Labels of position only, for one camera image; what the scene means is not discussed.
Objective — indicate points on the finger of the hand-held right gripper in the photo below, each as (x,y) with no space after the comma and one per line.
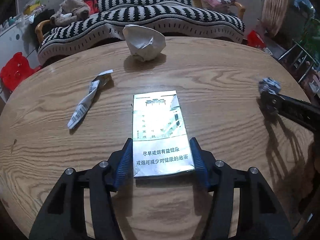
(297,110)

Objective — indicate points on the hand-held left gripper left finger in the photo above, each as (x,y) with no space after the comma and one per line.
(124,161)

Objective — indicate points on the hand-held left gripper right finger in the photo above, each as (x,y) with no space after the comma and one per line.
(199,161)

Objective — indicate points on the small foil ball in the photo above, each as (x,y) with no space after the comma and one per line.
(268,85)

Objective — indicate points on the silver cigarette box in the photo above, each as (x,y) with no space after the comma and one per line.
(160,140)

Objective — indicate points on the metal chair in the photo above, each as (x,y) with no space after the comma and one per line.
(297,57)

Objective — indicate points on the twisted white wrapper strip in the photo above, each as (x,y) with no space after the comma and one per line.
(87,100)

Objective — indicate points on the green plant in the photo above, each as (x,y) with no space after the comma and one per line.
(312,37)

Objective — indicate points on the red plastic bag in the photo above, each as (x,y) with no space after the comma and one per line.
(255,39)

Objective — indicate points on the woven bamboo curtain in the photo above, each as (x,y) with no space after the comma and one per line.
(276,7)

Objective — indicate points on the white crumpled paper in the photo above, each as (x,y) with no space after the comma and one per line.
(143,42)

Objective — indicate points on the red bear-shaped stool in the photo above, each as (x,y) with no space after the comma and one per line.
(16,72)

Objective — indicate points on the black white striped sofa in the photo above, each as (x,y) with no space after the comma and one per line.
(140,17)

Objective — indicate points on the wooden-armed sofa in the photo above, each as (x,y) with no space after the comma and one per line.
(41,30)

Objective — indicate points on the brown plush toy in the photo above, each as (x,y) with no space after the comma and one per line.
(70,11)

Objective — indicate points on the red cloth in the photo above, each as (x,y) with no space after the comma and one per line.
(91,5)

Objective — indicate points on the white cabinet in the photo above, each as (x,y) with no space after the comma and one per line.
(15,40)

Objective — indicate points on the yellow box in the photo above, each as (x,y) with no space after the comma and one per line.
(32,8)

